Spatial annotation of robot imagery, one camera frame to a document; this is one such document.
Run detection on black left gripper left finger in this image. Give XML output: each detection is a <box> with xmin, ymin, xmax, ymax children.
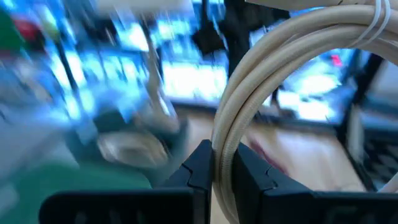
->
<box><xmin>39</xmin><ymin>139</ymin><xmax>215</xmax><ymax>224</ymax></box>

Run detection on green plastic bin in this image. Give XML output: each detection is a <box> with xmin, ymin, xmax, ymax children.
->
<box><xmin>0</xmin><ymin>161</ymin><xmax>153</xmax><ymax>224</ymax></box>

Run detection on white ethernet cable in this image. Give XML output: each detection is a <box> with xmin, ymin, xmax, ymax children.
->
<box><xmin>211</xmin><ymin>0</ymin><xmax>398</xmax><ymax>224</ymax></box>

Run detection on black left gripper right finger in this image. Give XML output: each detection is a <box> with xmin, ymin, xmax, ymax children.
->
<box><xmin>232</xmin><ymin>142</ymin><xmax>398</xmax><ymax>224</ymax></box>

